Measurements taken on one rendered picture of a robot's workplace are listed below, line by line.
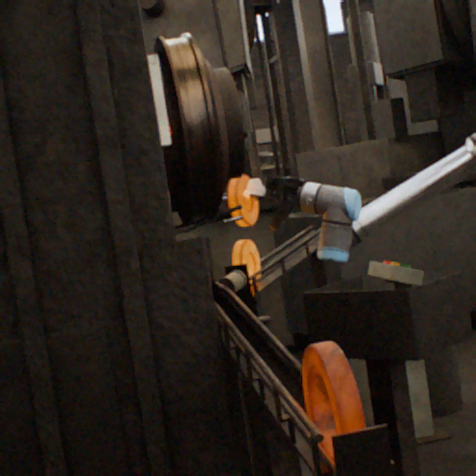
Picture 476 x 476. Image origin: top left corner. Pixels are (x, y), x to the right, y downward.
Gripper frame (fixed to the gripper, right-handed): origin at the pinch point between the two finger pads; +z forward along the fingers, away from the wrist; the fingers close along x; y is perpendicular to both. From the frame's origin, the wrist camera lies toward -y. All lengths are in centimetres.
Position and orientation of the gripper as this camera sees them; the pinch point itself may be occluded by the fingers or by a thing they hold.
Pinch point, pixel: (243, 194)
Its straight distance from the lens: 281.3
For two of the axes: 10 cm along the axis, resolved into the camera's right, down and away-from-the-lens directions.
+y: 1.0, -9.8, -1.8
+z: -9.1, -1.6, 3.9
